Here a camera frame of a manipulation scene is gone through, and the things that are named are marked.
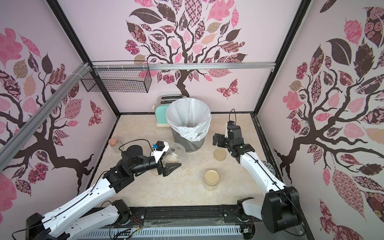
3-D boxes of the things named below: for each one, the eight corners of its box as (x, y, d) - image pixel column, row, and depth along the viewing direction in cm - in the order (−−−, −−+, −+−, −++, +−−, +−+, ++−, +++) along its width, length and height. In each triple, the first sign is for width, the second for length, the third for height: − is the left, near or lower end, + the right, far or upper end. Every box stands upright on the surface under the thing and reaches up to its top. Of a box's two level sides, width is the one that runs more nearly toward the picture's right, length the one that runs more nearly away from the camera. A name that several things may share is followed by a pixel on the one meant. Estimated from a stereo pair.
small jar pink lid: (114, 153, 99) (106, 144, 91) (116, 146, 102) (110, 137, 94) (121, 153, 99) (114, 144, 91) (123, 146, 102) (117, 137, 94)
